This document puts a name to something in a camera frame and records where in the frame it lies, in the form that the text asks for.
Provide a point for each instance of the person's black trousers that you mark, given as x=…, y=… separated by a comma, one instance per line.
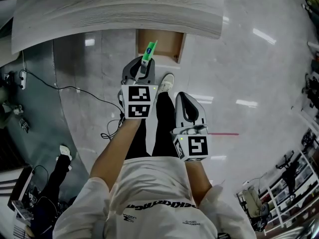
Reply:
x=164, y=123

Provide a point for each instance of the grey wooden desk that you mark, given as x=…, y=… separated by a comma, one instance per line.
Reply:
x=112, y=9

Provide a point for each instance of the person's white shoe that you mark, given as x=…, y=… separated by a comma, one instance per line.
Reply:
x=64, y=151
x=165, y=83

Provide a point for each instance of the white power strip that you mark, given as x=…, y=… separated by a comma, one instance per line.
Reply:
x=23, y=80

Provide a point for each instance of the person's white shirt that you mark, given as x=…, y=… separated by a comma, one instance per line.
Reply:
x=154, y=198

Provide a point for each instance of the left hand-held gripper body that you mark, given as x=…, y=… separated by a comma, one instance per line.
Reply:
x=138, y=101

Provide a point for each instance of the red floor tape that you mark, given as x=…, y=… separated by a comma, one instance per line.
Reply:
x=224, y=134

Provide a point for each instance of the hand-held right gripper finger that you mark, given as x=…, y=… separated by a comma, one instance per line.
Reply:
x=201, y=113
x=179, y=111

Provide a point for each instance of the wooden drawer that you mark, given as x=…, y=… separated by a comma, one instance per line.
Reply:
x=167, y=46

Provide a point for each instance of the metal storage rack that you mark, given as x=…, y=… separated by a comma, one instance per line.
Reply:
x=286, y=190

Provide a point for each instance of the person's left forearm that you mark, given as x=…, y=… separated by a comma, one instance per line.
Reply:
x=112, y=153

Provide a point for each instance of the person's right forearm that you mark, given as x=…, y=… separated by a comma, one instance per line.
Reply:
x=197, y=180

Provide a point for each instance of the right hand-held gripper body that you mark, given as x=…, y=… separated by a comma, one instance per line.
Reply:
x=197, y=146

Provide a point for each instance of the green plastic box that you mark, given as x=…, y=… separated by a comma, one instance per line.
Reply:
x=148, y=51

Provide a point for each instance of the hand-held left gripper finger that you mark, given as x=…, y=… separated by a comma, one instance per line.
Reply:
x=151, y=76
x=128, y=71

